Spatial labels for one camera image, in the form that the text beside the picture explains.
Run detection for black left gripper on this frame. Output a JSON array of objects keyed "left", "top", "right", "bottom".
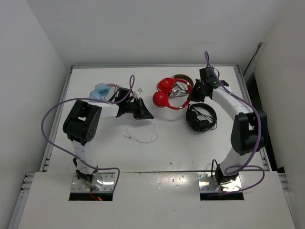
[{"left": 124, "top": 97, "right": 153, "bottom": 120}]

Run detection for red wireless headphones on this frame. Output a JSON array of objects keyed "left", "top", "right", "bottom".
[{"left": 152, "top": 77, "right": 193, "bottom": 110}]

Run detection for white headphone cable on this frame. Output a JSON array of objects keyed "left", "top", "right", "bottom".
[{"left": 123, "top": 120, "right": 158, "bottom": 144}]

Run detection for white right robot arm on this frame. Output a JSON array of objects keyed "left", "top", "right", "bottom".
[{"left": 186, "top": 67, "right": 268, "bottom": 184}]

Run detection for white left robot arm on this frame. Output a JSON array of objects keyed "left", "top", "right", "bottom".
[{"left": 63, "top": 88, "right": 153, "bottom": 190}]

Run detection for brown silver headphones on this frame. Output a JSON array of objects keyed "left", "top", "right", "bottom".
[{"left": 168, "top": 74, "right": 194, "bottom": 98}]

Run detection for black headphones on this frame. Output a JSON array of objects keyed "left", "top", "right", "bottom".
[{"left": 186, "top": 103, "right": 218, "bottom": 132}]

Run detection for pink blue cat-ear headphones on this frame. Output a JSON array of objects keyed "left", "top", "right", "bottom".
[{"left": 89, "top": 83, "right": 120, "bottom": 103}]

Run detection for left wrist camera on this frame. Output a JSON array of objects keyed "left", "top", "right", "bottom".
[{"left": 133, "top": 88, "right": 143, "bottom": 99}]

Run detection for black wall cable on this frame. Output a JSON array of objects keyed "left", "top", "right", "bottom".
[{"left": 243, "top": 42, "right": 263, "bottom": 77}]

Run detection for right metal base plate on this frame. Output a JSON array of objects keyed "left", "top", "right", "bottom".
[{"left": 197, "top": 172, "right": 242, "bottom": 194}]

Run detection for metal base plate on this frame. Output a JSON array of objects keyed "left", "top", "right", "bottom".
[
  {"left": 71, "top": 173, "right": 115, "bottom": 193},
  {"left": 197, "top": 172, "right": 242, "bottom": 194}
]

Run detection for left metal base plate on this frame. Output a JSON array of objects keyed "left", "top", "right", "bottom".
[{"left": 71, "top": 173, "right": 115, "bottom": 193}]

